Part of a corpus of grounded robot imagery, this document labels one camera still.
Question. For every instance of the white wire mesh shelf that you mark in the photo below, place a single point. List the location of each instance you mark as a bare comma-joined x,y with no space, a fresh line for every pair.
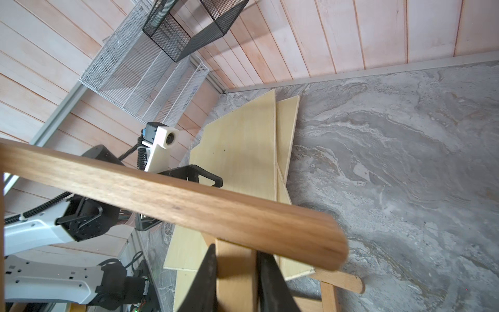
135,74

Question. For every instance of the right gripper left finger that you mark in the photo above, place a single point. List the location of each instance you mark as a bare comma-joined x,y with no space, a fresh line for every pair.
202,294

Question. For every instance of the plywood board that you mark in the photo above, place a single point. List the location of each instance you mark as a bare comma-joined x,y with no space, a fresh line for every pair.
249,225
239,147
287,113

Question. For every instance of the black wire mesh basket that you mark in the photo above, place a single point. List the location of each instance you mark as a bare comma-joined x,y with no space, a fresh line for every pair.
180,28

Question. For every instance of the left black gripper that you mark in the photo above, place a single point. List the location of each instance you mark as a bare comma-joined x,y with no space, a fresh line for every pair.
188,173

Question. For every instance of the wooden easel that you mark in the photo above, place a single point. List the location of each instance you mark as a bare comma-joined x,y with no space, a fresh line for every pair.
326,245

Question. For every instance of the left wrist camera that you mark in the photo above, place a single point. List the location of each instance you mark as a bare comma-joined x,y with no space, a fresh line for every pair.
159,140

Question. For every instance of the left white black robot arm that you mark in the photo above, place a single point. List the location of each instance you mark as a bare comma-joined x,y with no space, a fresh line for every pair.
71,218

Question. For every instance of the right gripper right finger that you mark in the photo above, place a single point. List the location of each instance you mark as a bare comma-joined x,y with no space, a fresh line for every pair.
274,295

